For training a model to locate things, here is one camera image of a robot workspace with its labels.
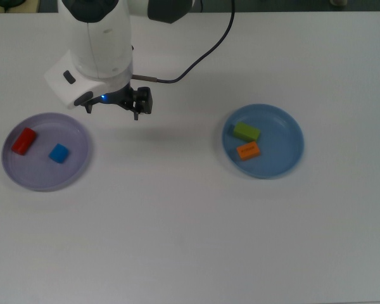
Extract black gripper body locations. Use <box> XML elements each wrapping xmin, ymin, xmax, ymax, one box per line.
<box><xmin>92</xmin><ymin>84</ymin><xmax>135</xmax><ymax>107</ymax></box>

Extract small blue block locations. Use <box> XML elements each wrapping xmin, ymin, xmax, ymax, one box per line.
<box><xmin>48</xmin><ymin>143</ymin><xmax>71</xmax><ymax>165</ymax></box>

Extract red cylinder block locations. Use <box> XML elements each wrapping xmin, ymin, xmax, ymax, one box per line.
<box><xmin>11</xmin><ymin>127</ymin><xmax>37</xmax><ymax>156</ymax></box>

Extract green rectangular block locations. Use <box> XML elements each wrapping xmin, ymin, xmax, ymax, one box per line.
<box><xmin>233</xmin><ymin>122</ymin><xmax>262</xmax><ymax>143</ymax></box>

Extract orange rectangular block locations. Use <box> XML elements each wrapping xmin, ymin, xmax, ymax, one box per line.
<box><xmin>236</xmin><ymin>141</ymin><xmax>262</xmax><ymax>162</ymax></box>

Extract purple plate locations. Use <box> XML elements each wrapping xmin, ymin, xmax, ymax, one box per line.
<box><xmin>1</xmin><ymin>112</ymin><xmax>92</xmax><ymax>192</ymax></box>

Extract blue plate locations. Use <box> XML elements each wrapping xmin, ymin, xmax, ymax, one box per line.
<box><xmin>221</xmin><ymin>103</ymin><xmax>305</xmax><ymax>180</ymax></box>

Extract black hanging robot cable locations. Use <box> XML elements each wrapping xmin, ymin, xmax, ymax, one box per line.
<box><xmin>132</xmin><ymin>0</ymin><xmax>237</xmax><ymax>84</ymax></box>

